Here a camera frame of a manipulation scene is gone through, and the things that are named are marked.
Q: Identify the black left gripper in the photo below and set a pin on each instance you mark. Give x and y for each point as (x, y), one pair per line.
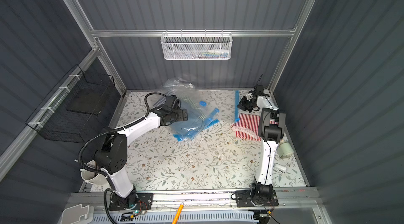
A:
(182, 114)

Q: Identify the white plastic bracket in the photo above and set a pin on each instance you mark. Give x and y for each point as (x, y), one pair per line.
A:
(78, 214)

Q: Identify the green white striped garment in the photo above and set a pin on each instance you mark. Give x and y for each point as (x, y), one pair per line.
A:
(190, 102)

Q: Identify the white pen cup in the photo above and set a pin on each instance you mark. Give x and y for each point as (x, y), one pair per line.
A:
(93, 178)

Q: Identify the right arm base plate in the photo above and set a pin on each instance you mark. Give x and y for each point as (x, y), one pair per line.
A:
(244, 199)

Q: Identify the white wire wall basket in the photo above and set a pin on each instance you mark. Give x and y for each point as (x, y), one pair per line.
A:
(196, 48)

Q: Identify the aluminium corner frame post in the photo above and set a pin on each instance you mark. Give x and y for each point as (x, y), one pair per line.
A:
(296, 32)

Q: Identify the blue white striped garment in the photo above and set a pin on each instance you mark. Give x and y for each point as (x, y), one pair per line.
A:
(169, 92)

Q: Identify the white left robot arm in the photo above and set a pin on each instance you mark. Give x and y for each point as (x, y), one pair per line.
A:
(111, 158)

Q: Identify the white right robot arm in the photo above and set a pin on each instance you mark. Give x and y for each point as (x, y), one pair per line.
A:
(270, 132)

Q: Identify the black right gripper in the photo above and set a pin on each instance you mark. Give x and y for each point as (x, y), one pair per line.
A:
(247, 104)

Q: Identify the orange pencil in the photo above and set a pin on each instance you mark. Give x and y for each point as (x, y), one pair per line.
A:
(178, 214)

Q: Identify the clear vacuum bag blue zipper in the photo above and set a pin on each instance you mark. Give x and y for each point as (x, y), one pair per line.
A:
(198, 119)

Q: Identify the black wire wall basket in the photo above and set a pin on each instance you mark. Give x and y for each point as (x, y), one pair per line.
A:
(79, 109)

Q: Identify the white vented cable duct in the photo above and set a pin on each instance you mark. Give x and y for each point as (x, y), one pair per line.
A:
(189, 217)

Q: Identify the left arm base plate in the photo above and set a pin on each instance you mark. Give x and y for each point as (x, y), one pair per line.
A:
(138, 201)

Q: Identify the red white striped tank top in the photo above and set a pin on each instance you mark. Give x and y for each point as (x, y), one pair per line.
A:
(246, 127)

